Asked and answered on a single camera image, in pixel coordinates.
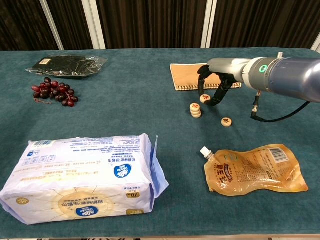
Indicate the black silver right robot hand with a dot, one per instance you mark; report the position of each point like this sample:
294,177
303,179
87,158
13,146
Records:
227,68

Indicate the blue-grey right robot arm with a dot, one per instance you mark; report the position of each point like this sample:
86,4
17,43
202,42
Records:
287,75

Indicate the kraft spiral notebook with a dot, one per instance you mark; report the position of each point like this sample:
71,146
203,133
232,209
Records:
185,75

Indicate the brown spout pouch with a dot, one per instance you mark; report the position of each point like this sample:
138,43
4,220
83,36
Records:
250,172

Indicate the teal table cloth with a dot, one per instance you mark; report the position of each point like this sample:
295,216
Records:
125,105

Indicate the black gloves in clear bag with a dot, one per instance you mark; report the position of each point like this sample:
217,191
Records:
65,65

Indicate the dark red grape bunch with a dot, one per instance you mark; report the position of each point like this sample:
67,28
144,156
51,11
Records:
55,91

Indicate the white blue diaper pack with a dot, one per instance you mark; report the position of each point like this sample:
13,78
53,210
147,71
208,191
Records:
75,180

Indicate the white partition post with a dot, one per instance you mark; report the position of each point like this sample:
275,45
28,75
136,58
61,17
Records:
317,45
95,25
208,25
52,25

